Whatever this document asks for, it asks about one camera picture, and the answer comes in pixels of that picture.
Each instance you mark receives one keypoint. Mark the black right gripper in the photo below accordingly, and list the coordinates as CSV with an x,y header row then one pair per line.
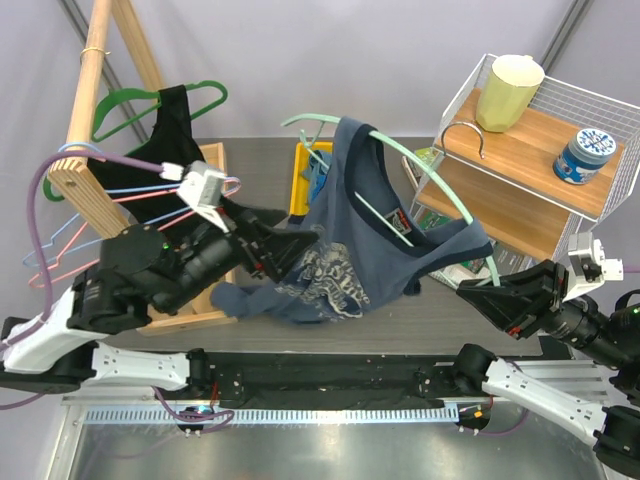
x,y
522,298

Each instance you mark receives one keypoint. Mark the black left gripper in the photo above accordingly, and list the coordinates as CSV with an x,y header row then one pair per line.
x,y
280,248

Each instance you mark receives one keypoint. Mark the light blue tank top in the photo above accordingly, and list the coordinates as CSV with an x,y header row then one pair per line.
x,y
316,173

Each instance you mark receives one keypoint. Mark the dark navy tank top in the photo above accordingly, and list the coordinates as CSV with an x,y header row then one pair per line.
x,y
370,252

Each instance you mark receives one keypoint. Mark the black tank top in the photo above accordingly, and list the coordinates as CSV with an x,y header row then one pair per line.
x,y
171,141

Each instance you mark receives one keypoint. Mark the mint green hanger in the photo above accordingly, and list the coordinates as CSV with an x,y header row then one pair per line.
x,y
427,169

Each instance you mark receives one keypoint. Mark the pink wire hanger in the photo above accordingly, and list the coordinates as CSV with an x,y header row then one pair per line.
x,y
75,240

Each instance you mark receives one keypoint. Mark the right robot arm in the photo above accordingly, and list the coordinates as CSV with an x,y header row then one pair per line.
x,y
612,432

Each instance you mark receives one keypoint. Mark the yellow plastic tray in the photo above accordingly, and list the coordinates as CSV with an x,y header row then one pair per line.
x,y
299,188

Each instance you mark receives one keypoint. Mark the blue lidded jar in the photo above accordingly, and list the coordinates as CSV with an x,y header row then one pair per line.
x,y
587,152

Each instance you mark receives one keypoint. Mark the wooden clothes rack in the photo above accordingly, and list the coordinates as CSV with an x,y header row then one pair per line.
x,y
73,178

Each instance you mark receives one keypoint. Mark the pale green mug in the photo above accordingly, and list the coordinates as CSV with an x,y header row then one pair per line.
x,y
512,83

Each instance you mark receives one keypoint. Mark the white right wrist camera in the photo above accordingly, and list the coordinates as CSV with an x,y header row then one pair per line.
x,y
589,267

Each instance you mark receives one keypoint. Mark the white wire wooden shelf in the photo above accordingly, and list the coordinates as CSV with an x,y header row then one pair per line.
x,y
506,180

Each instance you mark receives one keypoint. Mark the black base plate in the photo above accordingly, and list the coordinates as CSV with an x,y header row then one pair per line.
x,y
334,382

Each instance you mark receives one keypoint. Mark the slotted metal rail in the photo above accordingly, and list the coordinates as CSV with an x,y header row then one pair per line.
x,y
158,415

